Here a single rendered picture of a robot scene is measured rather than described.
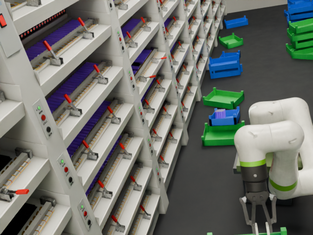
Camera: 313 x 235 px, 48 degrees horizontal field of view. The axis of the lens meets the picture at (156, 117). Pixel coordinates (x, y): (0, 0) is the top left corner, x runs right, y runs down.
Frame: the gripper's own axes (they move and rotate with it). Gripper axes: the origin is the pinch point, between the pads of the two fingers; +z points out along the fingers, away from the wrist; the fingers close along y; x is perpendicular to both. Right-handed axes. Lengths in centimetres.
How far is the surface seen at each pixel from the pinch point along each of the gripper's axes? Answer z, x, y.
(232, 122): -26, -136, 5
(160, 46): -86, -102, 44
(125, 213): -3, -26, 60
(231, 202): 13, -77, 12
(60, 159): -40, 25, 61
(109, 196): -17, -8, 59
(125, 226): 1, -19, 58
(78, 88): -63, -4, 63
